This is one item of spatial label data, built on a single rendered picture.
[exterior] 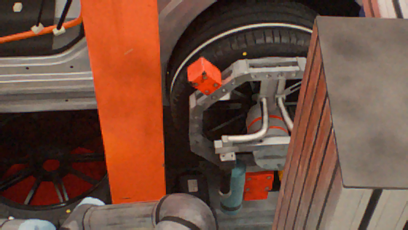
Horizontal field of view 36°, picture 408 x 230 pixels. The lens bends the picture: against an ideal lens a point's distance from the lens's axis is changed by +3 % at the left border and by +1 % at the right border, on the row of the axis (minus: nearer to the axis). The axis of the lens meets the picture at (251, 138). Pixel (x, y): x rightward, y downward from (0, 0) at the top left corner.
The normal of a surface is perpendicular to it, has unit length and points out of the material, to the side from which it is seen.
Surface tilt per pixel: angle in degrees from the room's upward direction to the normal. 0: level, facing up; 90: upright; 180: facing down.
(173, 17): 90
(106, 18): 90
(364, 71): 0
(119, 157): 90
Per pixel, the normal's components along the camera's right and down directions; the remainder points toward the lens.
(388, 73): 0.08, -0.65
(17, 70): 0.14, 0.76
